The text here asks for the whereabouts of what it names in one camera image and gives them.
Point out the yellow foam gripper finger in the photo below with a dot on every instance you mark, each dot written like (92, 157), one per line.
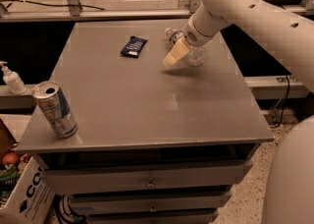
(180, 49)

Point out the dark blue snack packet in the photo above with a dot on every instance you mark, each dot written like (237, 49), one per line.
(133, 47)

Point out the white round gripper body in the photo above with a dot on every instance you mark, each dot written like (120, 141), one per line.
(193, 35)

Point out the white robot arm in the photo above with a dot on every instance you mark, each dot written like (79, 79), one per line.
(289, 38)

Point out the red apple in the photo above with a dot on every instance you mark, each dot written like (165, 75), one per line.
(10, 158)

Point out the silver blue energy drink can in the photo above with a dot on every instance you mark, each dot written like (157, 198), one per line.
(51, 100)

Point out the grey drawer cabinet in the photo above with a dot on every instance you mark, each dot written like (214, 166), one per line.
(154, 145)

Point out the clear plastic water bottle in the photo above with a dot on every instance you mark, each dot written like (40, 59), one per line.
(196, 55)

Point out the white cardboard box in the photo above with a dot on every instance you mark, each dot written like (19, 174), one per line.
(27, 197)

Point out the white pump dispenser bottle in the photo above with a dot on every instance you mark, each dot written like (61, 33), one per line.
(12, 79)

